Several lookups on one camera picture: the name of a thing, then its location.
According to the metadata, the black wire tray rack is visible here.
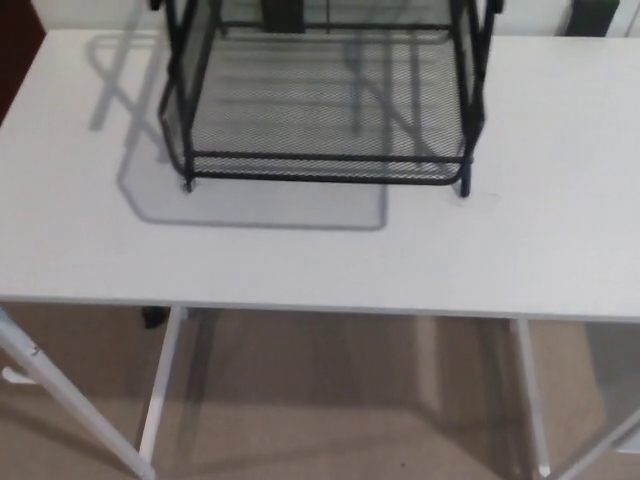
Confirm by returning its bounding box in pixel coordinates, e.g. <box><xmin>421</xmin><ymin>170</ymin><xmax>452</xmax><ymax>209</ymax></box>
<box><xmin>149</xmin><ymin>0</ymin><xmax>501</xmax><ymax>199</ymax></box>

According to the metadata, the white cabinet row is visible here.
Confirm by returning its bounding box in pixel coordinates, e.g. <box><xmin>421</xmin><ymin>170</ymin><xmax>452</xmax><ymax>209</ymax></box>
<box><xmin>43</xmin><ymin>0</ymin><xmax>640</xmax><ymax>39</ymax></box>

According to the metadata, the white desk leg frame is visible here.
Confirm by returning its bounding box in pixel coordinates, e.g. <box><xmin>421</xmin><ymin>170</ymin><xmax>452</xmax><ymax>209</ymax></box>
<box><xmin>0</xmin><ymin>302</ymin><xmax>189</xmax><ymax>480</ymax></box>
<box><xmin>513</xmin><ymin>317</ymin><xmax>640</xmax><ymax>480</ymax></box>

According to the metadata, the black rectangular block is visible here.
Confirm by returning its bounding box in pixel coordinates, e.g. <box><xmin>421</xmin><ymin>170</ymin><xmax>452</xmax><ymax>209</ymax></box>
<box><xmin>259</xmin><ymin>0</ymin><xmax>307</xmax><ymax>34</ymax></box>

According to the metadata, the dark brown wooden panel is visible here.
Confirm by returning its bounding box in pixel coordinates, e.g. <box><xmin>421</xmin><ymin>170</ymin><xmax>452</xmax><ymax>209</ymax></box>
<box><xmin>0</xmin><ymin>0</ymin><xmax>49</xmax><ymax>126</ymax></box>

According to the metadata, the black mesh file tray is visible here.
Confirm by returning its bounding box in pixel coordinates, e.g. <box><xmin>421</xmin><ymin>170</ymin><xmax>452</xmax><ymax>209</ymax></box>
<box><xmin>158</xmin><ymin>0</ymin><xmax>485</xmax><ymax>184</ymax></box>

